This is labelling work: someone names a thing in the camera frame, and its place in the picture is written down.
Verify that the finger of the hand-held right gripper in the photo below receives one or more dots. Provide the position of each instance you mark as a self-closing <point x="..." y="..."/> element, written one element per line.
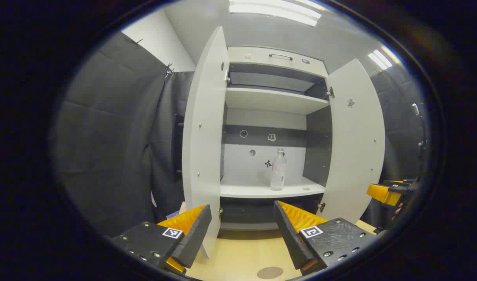
<point x="383" y="194"/>

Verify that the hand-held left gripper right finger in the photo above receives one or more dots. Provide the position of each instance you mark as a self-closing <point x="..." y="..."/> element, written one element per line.
<point x="291" y="238"/>

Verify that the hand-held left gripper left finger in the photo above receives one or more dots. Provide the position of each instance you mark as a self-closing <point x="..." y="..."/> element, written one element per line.
<point x="195" y="238"/>

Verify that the white cabinet door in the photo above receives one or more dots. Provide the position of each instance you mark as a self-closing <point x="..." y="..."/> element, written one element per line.
<point x="205" y="136"/>
<point x="355" y="148"/>

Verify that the clear plastic bottle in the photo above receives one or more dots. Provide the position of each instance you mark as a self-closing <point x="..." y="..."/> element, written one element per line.
<point x="278" y="173"/>

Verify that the blue book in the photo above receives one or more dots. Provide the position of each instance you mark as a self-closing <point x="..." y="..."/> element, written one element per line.
<point x="173" y="214"/>

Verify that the ceiling light panel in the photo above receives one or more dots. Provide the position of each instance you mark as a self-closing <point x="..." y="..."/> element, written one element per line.
<point x="380" y="59"/>

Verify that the black backdrop cloth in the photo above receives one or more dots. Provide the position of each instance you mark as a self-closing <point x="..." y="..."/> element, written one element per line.
<point x="105" y="136"/>

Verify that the black cloth clip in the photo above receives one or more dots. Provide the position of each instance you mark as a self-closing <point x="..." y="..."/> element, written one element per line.
<point x="138" y="41"/>
<point x="169" y="71"/>

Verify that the long ceiling light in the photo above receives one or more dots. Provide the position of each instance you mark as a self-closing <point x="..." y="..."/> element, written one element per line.
<point x="273" y="9"/>

